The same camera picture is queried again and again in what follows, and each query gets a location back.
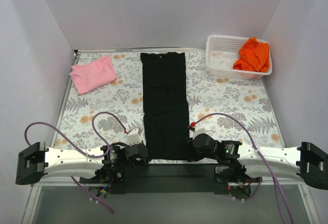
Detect black t shirt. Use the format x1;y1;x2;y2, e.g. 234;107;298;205
140;52;190;160

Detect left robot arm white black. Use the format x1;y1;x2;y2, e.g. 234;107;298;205
15;142;148;185

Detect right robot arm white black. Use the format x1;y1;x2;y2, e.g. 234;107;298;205
188;133;327;190

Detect floral patterned table mat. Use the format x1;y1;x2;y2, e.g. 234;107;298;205
52;51;285;149

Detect pink folded t shirt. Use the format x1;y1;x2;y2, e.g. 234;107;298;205
69;55;117;95

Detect white plastic laundry basket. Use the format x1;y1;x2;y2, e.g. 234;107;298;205
206;35;273;80

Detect orange t shirt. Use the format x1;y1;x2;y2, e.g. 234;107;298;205
233;37;270;73

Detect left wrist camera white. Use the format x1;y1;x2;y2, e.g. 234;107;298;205
127;128;144;146

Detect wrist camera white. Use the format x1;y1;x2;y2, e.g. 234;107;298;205
127;128;144;146
189;122;205;139

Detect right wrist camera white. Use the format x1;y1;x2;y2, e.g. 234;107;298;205
189;122;205;139

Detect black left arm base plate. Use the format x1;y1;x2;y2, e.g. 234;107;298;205
79;167;125;184

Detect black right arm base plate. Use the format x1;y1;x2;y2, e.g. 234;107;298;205
214;166;261;186

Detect aluminium frame rail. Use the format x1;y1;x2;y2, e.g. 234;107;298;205
23;165;320;223

